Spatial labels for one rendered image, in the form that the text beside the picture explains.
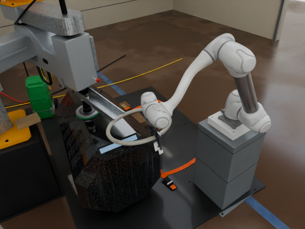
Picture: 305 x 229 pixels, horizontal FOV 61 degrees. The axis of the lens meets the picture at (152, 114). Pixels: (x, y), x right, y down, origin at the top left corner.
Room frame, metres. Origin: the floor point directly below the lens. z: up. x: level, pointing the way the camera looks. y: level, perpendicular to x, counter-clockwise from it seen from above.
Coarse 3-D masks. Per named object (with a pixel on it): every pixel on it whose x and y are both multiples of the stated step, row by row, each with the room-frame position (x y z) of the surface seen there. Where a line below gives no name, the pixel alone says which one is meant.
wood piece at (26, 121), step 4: (28, 116) 1.92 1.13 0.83; (32, 116) 1.92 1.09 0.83; (36, 116) 1.92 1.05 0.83; (16, 120) 1.87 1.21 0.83; (20, 120) 1.87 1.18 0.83; (24, 120) 1.86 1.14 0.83; (28, 120) 1.86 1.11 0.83; (32, 120) 1.87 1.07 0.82; (36, 120) 1.89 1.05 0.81; (40, 120) 1.90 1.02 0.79; (16, 124) 1.81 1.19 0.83; (20, 124) 1.81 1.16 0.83; (24, 124) 1.83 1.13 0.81; (28, 124) 1.84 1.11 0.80; (32, 124) 1.86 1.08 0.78; (20, 128) 1.80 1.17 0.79
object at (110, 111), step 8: (88, 88) 1.97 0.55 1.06; (80, 96) 1.87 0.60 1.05; (96, 96) 1.90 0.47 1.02; (88, 104) 1.80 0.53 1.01; (96, 104) 1.81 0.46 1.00; (104, 104) 1.81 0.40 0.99; (112, 104) 1.76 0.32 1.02; (104, 112) 1.66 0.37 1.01; (112, 112) 1.72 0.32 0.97; (120, 112) 1.70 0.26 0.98
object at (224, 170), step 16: (208, 128) 1.65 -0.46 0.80; (208, 144) 1.61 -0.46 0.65; (224, 144) 1.48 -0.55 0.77; (240, 144) 1.44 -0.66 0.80; (256, 144) 1.56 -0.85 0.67; (208, 160) 1.59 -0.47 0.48; (224, 160) 1.46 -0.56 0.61; (240, 160) 1.46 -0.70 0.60; (256, 160) 1.60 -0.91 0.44; (208, 176) 1.58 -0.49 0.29; (224, 176) 1.43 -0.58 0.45; (240, 176) 1.49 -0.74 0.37; (208, 192) 1.56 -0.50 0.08; (224, 192) 1.41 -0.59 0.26; (240, 192) 1.52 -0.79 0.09; (224, 208) 1.41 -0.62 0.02
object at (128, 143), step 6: (138, 108) 1.72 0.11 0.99; (120, 114) 1.66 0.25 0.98; (126, 114) 1.67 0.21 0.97; (114, 120) 1.59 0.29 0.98; (108, 126) 1.51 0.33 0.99; (168, 126) 1.38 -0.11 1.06; (108, 132) 1.43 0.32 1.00; (162, 132) 1.32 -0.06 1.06; (108, 138) 1.36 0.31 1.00; (114, 138) 1.34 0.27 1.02; (150, 138) 1.27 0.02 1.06; (120, 144) 1.28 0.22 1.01; (126, 144) 1.26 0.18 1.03; (132, 144) 1.25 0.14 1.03; (138, 144) 1.25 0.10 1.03
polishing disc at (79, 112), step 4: (80, 108) 1.97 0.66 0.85; (92, 108) 1.96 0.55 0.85; (76, 112) 1.91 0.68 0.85; (80, 112) 1.91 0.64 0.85; (92, 112) 1.90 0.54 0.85; (96, 112) 1.89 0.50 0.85; (80, 116) 1.85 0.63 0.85; (84, 116) 1.84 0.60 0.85; (88, 116) 1.84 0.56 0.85; (92, 116) 1.85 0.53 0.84
